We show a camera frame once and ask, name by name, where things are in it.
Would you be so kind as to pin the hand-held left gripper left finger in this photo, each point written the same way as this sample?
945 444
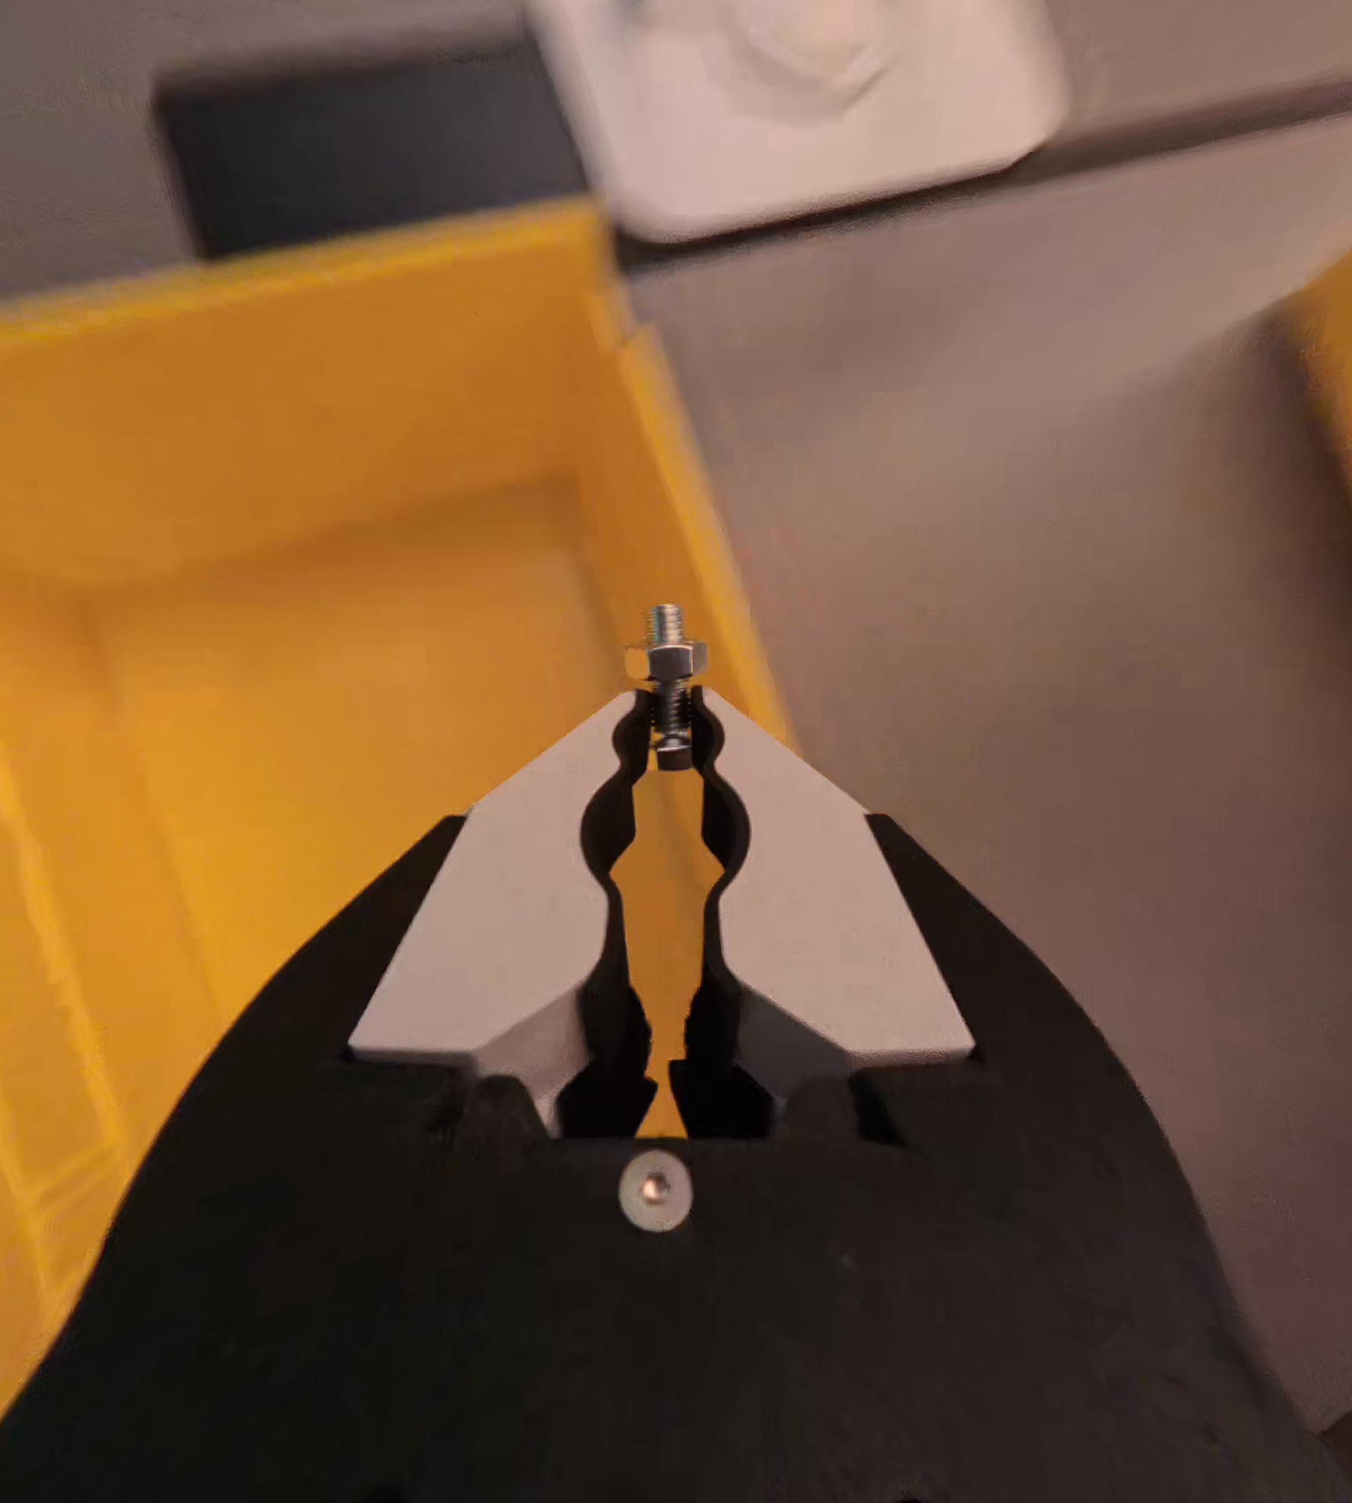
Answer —
489 940

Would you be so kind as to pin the white stand base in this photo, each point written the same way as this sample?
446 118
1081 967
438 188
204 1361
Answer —
802 118

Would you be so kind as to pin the silver hex bolt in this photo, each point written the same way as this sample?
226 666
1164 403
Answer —
670 706

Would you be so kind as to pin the black flat pad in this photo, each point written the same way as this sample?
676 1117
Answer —
369 151

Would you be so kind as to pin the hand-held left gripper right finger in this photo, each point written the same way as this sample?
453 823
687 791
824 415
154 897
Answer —
841 940

